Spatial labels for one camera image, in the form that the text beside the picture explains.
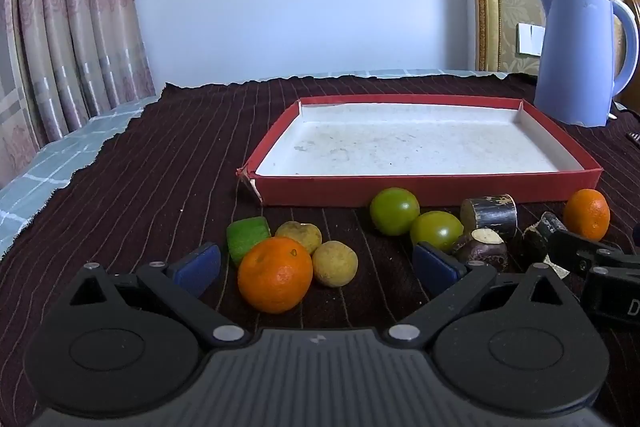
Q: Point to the red cardboard tray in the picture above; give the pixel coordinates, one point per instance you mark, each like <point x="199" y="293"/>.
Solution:
<point x="415" y="142"/>

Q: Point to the green lime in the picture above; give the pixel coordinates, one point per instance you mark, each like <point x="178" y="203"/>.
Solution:
<point x="394" y="210"/>
<point x="435" y="229"/>

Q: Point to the wooden chair back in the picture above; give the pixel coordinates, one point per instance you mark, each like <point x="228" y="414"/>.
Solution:
<point x="634" y="57"/>

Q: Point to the green cucumber piece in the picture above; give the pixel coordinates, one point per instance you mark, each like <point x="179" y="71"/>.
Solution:
<point x="245" y="237"/>

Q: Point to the small orange mandarin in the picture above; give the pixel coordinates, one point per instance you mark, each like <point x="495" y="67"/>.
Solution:
<point x="586" y="213"/>

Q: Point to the large orange mandarin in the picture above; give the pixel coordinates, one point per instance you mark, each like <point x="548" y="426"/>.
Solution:
<point x="275" y="274"/>

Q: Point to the small yellow-brown fruit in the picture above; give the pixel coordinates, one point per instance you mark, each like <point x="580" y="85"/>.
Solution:
<point x="335" y="263"/>
<point x="302" y="234"/>

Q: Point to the dark striped table cloth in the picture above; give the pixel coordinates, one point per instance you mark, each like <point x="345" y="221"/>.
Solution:
<point x="150" y="167"/>

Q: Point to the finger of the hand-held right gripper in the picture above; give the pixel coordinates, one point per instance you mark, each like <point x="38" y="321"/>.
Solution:
<point x="636" y="234"/>
<point x="575" y="252"/>

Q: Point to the knobby dark sugarcane piece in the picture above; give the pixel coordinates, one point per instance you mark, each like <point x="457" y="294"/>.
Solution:
<point x="480" y="252"/>

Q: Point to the blue electric kettle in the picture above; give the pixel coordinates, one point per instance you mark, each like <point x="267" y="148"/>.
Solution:
<point x="570" y="57"/>

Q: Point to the white wall switch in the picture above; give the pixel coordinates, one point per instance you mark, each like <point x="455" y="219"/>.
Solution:
<point x="529" y="39"/>

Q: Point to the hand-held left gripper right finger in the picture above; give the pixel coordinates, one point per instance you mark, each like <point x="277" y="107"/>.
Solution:
<point x="434" y="266"/>

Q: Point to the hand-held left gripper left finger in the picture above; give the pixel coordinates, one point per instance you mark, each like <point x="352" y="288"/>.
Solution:
<point x="197" y="268"/>

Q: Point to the pink patterned curtain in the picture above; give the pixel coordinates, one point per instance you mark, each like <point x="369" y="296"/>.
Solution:
<point x="60" y="32"/>

